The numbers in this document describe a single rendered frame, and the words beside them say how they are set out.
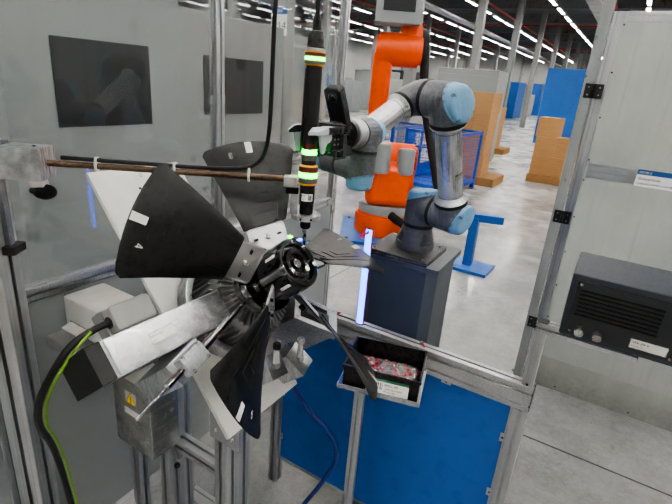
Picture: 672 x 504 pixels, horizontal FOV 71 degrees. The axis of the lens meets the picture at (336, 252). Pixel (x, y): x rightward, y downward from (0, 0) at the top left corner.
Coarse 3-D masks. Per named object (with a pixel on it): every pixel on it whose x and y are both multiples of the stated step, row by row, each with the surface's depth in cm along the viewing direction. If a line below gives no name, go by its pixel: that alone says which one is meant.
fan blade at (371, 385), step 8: (320, 320) 113; (328, 328) 111; (336, 336) 105; (344, 344) 108; (352, 352) 110; (352, 360) 105; (360, 360) 114; (360, 368) 107; (368, 368) 117; (360, 376) 104; (368, 376) 110; (368, 384) 105; (376, 384) 112; (368, 392) 103; (376, 392) 108
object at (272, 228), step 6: (276, 222) 112; (282, 222) 111; (258, 228) 112; (264, 228) 111; (270, 228) 111; (276, 228) 111; (282, 228) 111; (252, 234) 111; (258, 234) 111; (264, 234) 111; (270, 234) 111; (276, 234) 111; (282, 234) 111; (252, 240) 111; (258, 240) 111; (264, 240) 111; (270, 240) 110; (276, 240) 110; (282, 240) 110; (264, 246) 110; (270, 246) 110
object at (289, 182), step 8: (288, 176) 108; (288, 184) 108; (296, 184) 108; (288, 192) 108; (296, 192) 108; (296, 200) 109; (296, 208) 110; (296, 216) 109; (304, 216) 109; (312, 216) 110; (320, 216) 111
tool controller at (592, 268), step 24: (576, 264) 114; (600, 264) 113; (624, 264) 112; (576, 288) 112; (600, 288) 109; (624, 288) 106; (648, 288) 104; (576, 312) 115; (600, 312) 111; (624, 312) 108; (648, 312) 105; (576, 336) 119; (600, 336) 113; (624, 336) 111; (648, 336) 108
